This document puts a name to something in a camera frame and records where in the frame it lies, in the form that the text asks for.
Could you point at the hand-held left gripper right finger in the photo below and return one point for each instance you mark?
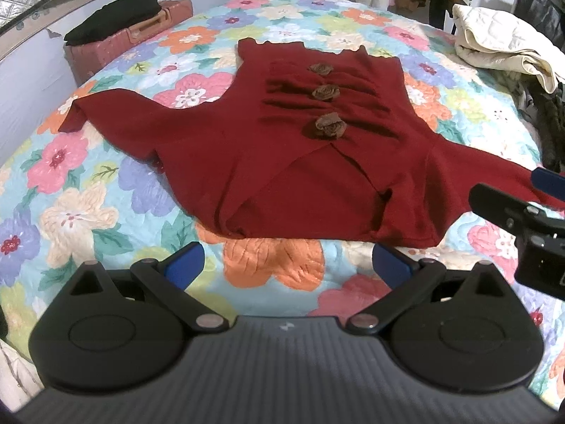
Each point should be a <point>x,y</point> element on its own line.
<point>390,265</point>

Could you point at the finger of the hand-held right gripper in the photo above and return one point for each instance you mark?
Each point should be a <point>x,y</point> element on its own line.
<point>494,203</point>
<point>549,181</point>

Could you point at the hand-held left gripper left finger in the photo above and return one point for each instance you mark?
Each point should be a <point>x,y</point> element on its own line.
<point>185,265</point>

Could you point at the red dress with brown roses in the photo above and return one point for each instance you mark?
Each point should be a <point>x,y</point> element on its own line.
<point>265,150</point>

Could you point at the dark furry cloth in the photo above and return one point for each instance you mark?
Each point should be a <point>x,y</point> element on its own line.
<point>549,128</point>

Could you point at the floral quilted bed cover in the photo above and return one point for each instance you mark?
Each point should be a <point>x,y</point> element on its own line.
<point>110,212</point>

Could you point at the cream quilted blanket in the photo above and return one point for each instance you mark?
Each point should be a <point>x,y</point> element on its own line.
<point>499,39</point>

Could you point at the black quilted jacket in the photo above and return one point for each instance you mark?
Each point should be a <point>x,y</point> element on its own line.
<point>543,13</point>

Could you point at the pink ribbed suitcase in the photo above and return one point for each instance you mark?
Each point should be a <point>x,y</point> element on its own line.
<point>145,31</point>

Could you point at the folded black cloth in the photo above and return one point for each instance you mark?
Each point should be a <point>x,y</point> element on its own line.
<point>114,13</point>

